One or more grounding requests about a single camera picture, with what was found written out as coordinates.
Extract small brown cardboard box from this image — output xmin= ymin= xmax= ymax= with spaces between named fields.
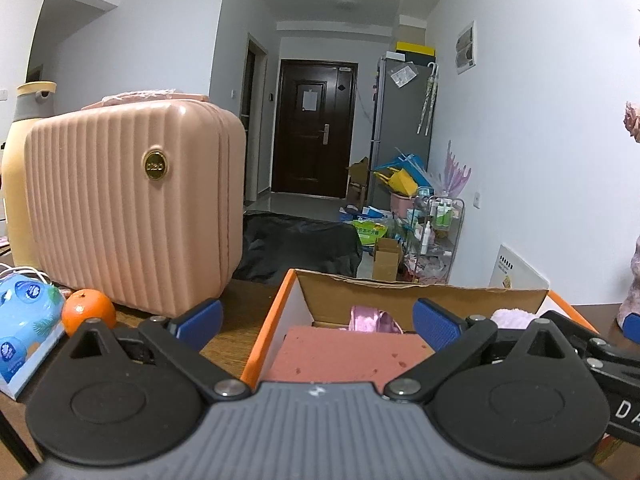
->
xmin=372 ymin=237 xmax=403 ymax=282

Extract blue and yellow bags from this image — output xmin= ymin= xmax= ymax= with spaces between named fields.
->
xmin=372 ymin=147 xmax=433 ymax=198

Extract wire storage cart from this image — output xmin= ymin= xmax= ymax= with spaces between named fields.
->
xmin=404 ymin=195 xmax=466 ymax=286

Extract white flat box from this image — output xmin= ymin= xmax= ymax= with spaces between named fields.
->
xmin=492 ymin=244 xmax=551 ymax=291

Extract black duffel bag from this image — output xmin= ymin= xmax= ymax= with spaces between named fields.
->
xmin=232 ymin=211 xmax=363 ymax=286

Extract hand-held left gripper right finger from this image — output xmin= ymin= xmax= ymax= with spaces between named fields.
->
xmin=384 ymin=298 xmax=588 ymax=403

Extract grey refrigerator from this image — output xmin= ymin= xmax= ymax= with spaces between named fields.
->
xmin=367 ymin=52 xmax=436 ymax=196

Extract pink cloth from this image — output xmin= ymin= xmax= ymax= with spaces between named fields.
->
xmin=80 ymin=89 xmax=210 ymax=111

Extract folded umbrella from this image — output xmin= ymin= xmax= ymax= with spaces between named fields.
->
xmin=417 ymin=62 xmax=441 ymax=136

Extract purple satin pouch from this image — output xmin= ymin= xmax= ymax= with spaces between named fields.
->
xmin=345 ymin=304 xmax=406 ymax=335

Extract pink bucket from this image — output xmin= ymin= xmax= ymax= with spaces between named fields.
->
xmin=390 ymin=191 xmax=418 ymax=218

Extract pink layered sponge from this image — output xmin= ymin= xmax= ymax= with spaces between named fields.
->
xmin=262 ymin=325 xmax=438 ymax=396

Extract yellow bottle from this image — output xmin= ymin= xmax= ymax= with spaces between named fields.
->
xmin=0 ymin=81 xmax=58 ymax=268

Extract orange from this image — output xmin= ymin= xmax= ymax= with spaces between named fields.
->
xmin=61 ymin=288 xmax=117 ymax=338

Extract clear plastic bag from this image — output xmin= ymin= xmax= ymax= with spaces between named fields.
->
xmin=391 ymin=62 xmax=418 ymax=87

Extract white cable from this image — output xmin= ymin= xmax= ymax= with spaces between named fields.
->
xmin=0 ymin=262 xmax=51 ymax=283

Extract pink ribbed suitcase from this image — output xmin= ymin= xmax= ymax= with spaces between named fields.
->
xmin=24 ymin=100 xmax=247 ymax=318

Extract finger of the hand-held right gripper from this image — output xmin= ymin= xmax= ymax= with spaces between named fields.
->
xmin=542 ymin=310 xmax=640 ymax=378

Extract green packet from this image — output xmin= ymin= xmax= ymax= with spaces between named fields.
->
xmin=351 ymin=217 xmax=390 ymax=247

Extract yellow and black box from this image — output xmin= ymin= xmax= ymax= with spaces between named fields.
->
xmin=395 ymin=40 xmax=436 ymax=58

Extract grey interior door frame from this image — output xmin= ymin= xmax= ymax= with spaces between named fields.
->
xmin=240 ymin=32 xmax=269 ymax=206

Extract blue tissue pack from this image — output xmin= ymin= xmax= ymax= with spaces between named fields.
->
xmin=0 ymin=274 xmax=68 ymax=401

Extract orange cardboard box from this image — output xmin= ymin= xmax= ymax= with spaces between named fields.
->
xmin=240 ymin=268 xmax=601 ymax=396

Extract pale purple fuzzy toy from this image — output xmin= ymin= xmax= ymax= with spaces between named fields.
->
xmin=489 ymin=308 xmax=540 ymax=330

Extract bunch of dried pink roses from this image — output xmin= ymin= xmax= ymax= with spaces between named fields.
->
xmin=623 ymin=100 xmax=640 ymax=143

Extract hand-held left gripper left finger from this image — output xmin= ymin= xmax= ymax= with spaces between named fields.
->
xmin=47 ymin=298 xmax=251 ymax=403

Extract dark wooden door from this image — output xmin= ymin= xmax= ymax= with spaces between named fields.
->
xmin=272 ymin=59 xmax=359 ymax=198

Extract purple wing decoration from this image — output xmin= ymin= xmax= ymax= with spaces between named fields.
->
xmin=440 ymin=141 xmax=473 ymax=198

